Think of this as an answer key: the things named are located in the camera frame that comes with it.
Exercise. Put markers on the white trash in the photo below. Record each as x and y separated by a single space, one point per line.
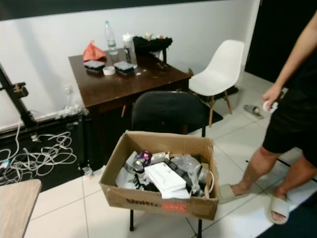
271 106

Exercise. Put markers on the flat white carton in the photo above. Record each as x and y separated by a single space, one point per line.
164 177

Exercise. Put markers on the grey loose slipper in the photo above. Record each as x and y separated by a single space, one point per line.
253 110

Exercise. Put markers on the white plastic chair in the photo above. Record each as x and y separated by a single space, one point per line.
220 67

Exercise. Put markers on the tall clear plastic container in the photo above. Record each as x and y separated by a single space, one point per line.
130 49

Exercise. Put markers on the clear plastic water bottle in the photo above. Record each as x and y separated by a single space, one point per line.
110 39

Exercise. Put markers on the purple round object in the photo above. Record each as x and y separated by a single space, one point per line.
144 158

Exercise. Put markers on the dark wooden desk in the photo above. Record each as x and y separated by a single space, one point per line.
129 84

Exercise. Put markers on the light wooden table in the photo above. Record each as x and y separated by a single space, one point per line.
17 210

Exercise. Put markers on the small black case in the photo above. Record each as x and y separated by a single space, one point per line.
94 66
124 67

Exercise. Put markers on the brown cardboard box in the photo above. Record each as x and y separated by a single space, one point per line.
153 203

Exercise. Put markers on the black padded chair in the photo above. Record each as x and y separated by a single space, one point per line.
171 111

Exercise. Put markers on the black basket with colourful items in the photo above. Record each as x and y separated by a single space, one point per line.
152 43

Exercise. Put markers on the dark floor mat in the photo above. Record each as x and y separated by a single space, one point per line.
299 225

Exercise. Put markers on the person's right forearm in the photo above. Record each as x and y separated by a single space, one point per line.
297 49

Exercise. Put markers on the person's right hand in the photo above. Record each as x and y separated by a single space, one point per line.
273 92

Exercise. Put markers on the beige worn slipper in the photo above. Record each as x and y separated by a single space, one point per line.
228 193
279 208

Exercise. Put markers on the clear crumpled plastic bag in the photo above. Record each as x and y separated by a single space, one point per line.
188 166

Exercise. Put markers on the person in black shorts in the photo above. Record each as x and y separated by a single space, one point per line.
294 124

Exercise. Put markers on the orange plastic bag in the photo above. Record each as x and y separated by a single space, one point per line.
94 52

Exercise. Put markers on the white tape roll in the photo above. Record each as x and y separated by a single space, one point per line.
109 70

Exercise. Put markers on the black tripod stand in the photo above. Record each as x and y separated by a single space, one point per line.
17 99

